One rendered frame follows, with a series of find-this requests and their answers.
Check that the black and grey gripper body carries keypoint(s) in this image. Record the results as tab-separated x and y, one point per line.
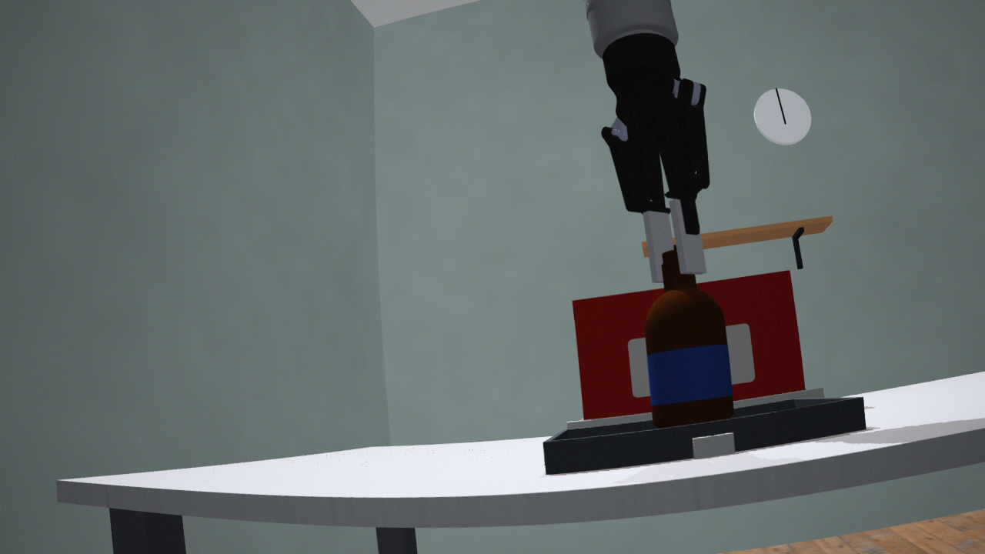
643	61

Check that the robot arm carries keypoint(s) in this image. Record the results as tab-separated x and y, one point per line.
610	20

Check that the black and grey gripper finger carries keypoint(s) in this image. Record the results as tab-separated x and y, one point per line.
688	133
638	169

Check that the brown glass bottle with blue label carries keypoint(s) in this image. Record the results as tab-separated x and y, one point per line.
687	353

